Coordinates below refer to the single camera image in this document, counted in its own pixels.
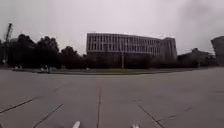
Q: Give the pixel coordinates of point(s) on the strip of grass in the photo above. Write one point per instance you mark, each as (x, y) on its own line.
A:
(110, 71)

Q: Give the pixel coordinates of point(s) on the grey concrete paved ground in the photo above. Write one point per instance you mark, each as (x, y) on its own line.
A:
(120, 96)

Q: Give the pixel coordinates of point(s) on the construction crane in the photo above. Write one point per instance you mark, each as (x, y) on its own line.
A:
(6, 40)

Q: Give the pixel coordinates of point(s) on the large grey office building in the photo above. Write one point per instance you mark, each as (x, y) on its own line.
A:
(130, 45)

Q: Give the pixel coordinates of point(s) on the low dark building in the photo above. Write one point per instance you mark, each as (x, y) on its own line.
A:
(196, 55)

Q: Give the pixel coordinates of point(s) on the row of dark trees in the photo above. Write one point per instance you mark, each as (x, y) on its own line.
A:
(40, 53)

